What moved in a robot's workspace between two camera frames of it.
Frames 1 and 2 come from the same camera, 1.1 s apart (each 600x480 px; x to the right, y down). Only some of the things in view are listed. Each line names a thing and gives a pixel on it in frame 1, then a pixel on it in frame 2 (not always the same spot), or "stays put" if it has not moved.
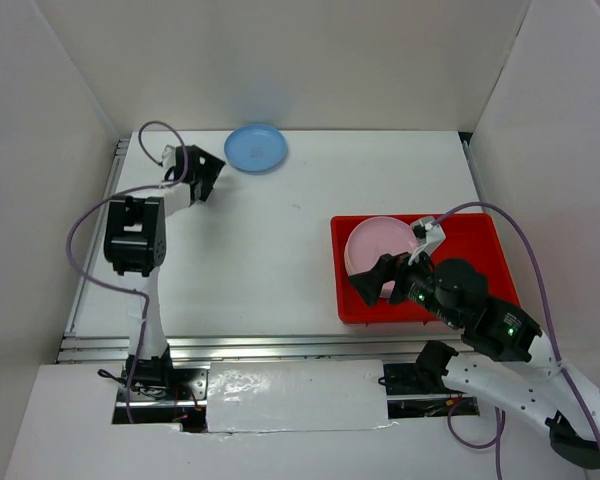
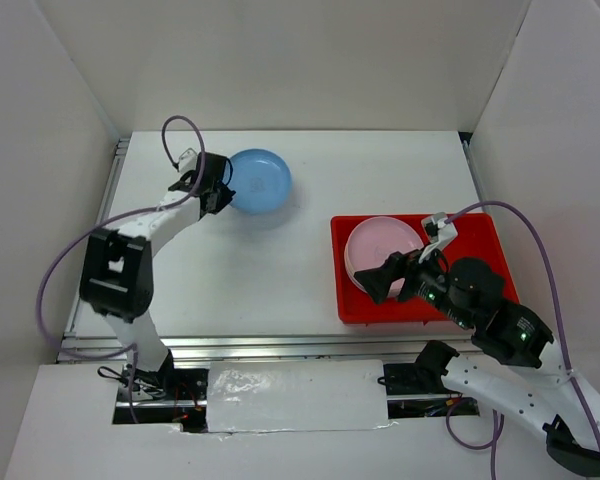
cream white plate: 349,268 stays put
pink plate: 375,237 stays put
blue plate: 256,148 → 261,181
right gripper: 394,266 stays put
